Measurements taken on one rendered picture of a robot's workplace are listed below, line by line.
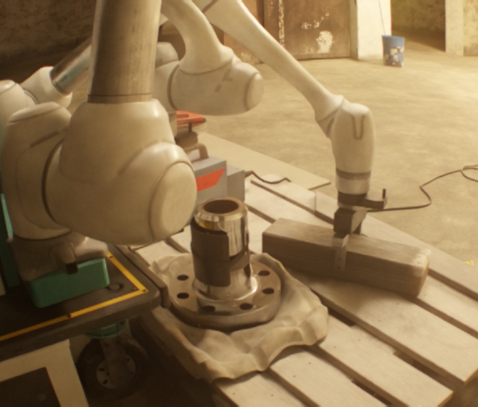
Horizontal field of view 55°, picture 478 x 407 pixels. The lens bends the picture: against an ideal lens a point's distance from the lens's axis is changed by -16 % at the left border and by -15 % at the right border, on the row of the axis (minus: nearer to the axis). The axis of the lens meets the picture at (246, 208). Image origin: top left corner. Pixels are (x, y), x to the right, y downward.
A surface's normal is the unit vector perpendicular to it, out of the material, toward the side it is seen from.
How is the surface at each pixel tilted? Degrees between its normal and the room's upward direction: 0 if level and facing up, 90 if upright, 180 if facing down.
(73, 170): 76
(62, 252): 7
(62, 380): 90
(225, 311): 0
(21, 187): 87
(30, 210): 98
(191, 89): 103
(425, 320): 0
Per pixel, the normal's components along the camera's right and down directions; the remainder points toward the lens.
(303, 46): 0.58, 0.33
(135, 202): 0.03, 0.22
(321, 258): -0.49, 0.37
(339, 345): -0.02, -0.91
